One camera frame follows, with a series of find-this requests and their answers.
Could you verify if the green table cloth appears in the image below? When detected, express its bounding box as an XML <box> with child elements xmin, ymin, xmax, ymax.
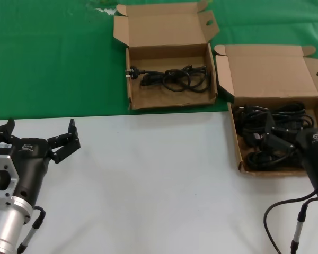
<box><xmin>0</xmin><ymin>0</ymin><xmax>318</xmax><ymax>121</ymax></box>

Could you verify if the black power cord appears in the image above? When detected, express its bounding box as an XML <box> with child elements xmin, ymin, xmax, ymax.
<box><xmin>245</xmin><ymin>149</ymin><xmax>305</xmax><ymax>170</ymax></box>
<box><xmin>233</xmin><ymin>104</ymin><xmax>315</xmax><ymax>129</ymax></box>
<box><xmin>240</xmin><ymin>126</ymin><xmax>267</xmax><ymax>149</ymax></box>
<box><xmin>125</xmin><ymin>65</ymin><xmax>210</xmax><ymax>93</ymax></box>

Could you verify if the small white scrap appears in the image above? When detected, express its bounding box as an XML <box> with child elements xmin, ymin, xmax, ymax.
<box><xmin>95</xmin><ymin>7</ymin><xmax>117</xmax><ymax>15</ymax></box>

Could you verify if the right arm connector cable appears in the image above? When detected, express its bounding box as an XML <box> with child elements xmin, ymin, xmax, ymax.
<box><xmin>289</xmin><ymin>195</ymin><xmax>318</xmax><ymax>254</ymax></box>

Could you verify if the arm connector cable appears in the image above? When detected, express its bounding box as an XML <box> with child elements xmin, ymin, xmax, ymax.
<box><xmin>15</xmin><ymin>205</ymin><xmax>47</xmax><ymax>254</ymax></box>
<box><xmin>289</xmin><ymin>195</ymin><xmax>318</xmax><ymax>254</ymax></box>

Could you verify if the open cardboard box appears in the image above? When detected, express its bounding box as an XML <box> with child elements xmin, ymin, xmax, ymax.
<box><xmin>112</xmin><ymin>0</ymin><xmax>220</xmax><ymax>111</ymax></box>
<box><xmin>214</xmin><ymin>44</ymin><xmax>318</xmax><ymax>174</ymax></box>

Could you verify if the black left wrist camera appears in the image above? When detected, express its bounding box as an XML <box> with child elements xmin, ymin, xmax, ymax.
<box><xmin>0</xmin><ymin>142</ymin><xmax>15</xmax><ymax>157</ymax></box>

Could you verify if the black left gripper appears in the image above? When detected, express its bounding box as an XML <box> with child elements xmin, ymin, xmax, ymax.
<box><xmin>0</xmin><ymin>118</ymin><xmax>82</xmax><ymax>205</ymax></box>

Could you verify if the thin black camera cable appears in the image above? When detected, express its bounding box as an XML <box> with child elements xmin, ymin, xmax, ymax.
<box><xmin>262</xmin><ymin>190</ymin><xmax>318</xmax><ymax>254</ymax></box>

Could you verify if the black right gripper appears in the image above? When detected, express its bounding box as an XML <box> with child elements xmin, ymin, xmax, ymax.
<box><xmin>262</xmin><ymin>104</ymin><xmax>318</xmax><ymax>192</ymax></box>

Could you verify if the silver left camera bracket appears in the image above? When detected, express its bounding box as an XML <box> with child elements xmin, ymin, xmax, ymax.
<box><xmin>0</xmin><ymin>154</ymin><xmax>20</xmax><ymax>198</ymax></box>

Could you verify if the left arm connector cable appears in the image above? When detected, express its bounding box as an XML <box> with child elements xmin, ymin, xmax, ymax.
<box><xmin>15</xmin><ymin>205</ymin><xmax>47</xmax><ymax>254</ymax></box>

